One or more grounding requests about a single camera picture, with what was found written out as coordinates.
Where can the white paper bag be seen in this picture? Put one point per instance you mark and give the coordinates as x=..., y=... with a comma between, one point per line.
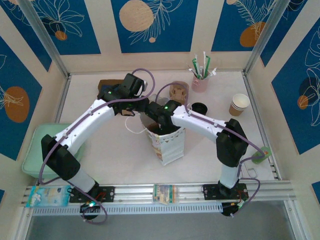
x=170, y=147

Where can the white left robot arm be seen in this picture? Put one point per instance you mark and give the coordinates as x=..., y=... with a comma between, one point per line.
x=82, y=122

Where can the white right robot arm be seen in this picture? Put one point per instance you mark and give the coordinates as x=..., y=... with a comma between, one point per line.
x=200, y=120

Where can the light blue wipes pack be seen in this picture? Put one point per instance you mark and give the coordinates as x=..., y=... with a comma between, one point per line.
x=47, y=196

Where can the brown cardboard tray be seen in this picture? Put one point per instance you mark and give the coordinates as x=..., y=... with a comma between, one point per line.
x=110, y=82

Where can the pink metal bucket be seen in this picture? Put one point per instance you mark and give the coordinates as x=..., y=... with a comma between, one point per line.
x=200, y=86

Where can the green wrapped straw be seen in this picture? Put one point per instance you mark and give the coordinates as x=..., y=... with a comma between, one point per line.
x=208, y=63
x=195, y=63

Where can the brown paper cup stack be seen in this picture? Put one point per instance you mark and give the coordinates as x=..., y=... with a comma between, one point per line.
x=236, y=110

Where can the colourful printed packet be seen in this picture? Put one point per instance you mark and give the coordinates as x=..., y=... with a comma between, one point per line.
x=165, y=193

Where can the controller board with green light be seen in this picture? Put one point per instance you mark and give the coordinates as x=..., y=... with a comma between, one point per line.
x=90, y=206
x=230, y=210

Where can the mint green lidded container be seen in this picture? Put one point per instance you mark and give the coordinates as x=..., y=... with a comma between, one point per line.
x=30, y=150

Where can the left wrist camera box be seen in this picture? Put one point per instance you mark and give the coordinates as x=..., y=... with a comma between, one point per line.
x=145, y=83

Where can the aluminium table edge rail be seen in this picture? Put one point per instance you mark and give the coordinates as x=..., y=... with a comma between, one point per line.
x=260, y=125
x=62, y=100

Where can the aluminium mounting rail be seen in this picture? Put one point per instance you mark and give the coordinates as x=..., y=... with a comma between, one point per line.
x=135, y=192

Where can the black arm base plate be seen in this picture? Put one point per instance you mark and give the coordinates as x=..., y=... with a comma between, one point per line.
x=108, y=193
x=210, y=192

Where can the aluminium frame post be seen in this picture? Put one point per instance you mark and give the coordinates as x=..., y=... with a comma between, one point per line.
x=43, y=35
x=265, y=37

